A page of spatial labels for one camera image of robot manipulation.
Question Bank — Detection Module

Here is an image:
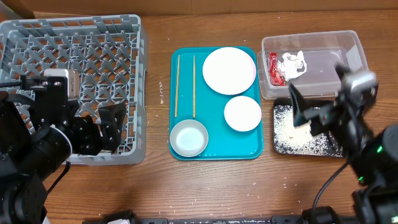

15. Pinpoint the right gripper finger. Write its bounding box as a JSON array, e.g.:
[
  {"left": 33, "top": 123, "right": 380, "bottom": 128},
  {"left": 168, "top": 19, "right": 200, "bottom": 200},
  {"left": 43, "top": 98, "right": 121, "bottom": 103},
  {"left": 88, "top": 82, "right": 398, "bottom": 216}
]
[
  {"left": 335, "top": 63, "right": 353, "bottom": 86},
  {"left": 289, "top": 84, "right": 310, "bottom": 127}
]

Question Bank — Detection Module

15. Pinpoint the red snack wrapper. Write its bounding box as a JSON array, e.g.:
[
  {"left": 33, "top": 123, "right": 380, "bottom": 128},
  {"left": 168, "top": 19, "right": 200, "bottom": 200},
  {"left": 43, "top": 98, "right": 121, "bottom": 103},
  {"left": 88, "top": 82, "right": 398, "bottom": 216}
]
[{"left": 268, "top": 52, "right": 285, "bottom": 86}]

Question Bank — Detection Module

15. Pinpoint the rice pile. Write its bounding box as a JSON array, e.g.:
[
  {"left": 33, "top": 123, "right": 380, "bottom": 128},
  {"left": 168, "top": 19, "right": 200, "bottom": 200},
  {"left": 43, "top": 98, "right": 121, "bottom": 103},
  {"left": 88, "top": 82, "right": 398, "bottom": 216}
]
[{"left": 275, "top": 105, "right": 341, "bottom": 156}]

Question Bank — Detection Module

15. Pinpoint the white tissue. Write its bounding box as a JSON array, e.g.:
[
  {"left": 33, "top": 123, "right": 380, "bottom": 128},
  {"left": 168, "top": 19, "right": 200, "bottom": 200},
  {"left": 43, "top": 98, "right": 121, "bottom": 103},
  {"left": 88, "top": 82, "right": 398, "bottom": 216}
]
[{"left": 277, "top": 50, "right": 307, "bottom": 82}]

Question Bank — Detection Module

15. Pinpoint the grey metal bowl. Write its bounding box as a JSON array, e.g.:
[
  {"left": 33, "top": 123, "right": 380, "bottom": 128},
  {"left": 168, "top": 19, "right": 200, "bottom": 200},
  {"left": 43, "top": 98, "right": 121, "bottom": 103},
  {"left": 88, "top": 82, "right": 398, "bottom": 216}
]
[{"left": 169, "top": 119, "right": 209, "bottom": 157}]

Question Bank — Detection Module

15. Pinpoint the wooden chopstick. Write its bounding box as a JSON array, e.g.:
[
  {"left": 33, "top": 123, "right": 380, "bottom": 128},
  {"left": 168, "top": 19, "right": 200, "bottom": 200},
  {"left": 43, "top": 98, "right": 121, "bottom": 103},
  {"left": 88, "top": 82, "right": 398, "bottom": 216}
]
[
  {"left": 174, "top": 55, "right": 180, "bottom": 118},
  {"left": 193, "top": 55, "right": 196, "bottom": 118}
]

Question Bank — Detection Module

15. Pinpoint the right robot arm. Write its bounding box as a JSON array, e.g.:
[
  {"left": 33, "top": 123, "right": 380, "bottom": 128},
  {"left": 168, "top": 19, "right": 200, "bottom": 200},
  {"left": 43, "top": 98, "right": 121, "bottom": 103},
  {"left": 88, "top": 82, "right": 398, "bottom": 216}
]
[{"left": 289, "top": 65, "right": 397, "bottom": 223}]

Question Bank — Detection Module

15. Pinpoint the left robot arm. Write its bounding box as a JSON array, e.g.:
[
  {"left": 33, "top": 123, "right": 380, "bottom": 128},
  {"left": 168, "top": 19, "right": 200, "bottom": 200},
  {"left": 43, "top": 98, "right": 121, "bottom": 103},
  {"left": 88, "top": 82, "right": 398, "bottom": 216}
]
[{"left": 1, "top": 77, "right": 126, "bottom": 223}]

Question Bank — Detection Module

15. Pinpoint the clear plastic waste bin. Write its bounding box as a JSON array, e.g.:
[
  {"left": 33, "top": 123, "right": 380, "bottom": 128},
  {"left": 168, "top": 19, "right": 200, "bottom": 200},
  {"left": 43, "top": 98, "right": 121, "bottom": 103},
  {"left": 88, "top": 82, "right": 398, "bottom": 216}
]
[{"left": 257, "top": 30, "right": 368, "bottom": 100}]

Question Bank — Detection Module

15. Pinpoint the grey plastic dishwasher rack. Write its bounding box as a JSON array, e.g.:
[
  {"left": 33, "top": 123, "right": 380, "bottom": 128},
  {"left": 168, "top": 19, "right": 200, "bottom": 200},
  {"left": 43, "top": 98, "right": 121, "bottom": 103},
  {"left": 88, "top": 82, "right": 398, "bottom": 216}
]
[{"left": 1, "top": 14, "right": 148, "bottom": 166}]

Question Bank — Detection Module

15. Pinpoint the black plastic tray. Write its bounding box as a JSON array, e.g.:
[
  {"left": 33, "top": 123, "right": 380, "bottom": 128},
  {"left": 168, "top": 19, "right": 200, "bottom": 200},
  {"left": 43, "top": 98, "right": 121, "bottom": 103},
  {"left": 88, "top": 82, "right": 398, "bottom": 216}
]
[{"left": 272, "top": 97, "right": 346, "bottom": 158}]

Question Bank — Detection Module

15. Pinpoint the large white round plate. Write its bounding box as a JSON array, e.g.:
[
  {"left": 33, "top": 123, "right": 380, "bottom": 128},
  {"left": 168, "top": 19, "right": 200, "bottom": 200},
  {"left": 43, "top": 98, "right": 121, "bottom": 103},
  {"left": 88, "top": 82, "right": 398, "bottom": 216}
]
[{"left": 202, "top": 47, "right": 256, "bottom": 95}]

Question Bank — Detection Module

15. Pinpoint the teal plastic serving tray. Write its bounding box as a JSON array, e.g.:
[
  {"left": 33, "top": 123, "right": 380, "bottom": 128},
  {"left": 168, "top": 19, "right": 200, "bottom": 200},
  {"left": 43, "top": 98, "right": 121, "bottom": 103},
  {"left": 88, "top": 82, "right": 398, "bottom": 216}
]
[{"left": 169, "top": 47, "right": 264, "bottom": 161}]

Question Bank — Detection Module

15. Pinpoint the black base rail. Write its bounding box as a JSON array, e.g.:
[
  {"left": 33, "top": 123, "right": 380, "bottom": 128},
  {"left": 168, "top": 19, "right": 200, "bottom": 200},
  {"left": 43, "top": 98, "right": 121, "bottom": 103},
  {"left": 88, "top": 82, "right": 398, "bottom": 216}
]
[{"left": 82, "top": 210, "right": 308, "bottom": 224}]

